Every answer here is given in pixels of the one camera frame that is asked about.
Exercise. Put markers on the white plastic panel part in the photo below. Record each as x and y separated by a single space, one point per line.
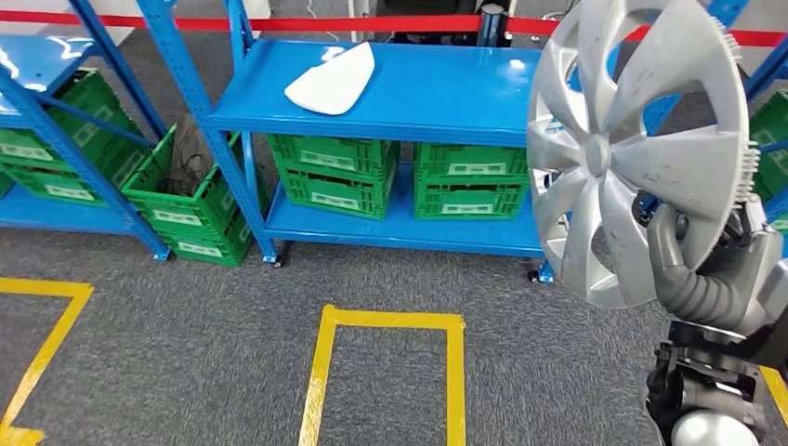
335 83

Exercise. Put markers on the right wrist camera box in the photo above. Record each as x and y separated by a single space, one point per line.
777 289

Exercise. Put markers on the dark barrier post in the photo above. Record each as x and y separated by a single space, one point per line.
491 24

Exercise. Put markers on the red barrier belt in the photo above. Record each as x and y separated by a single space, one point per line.
277 24

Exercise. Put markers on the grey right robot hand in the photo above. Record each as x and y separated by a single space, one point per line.
739 295

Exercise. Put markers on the silver plastic hubcap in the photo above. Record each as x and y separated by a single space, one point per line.
597 154

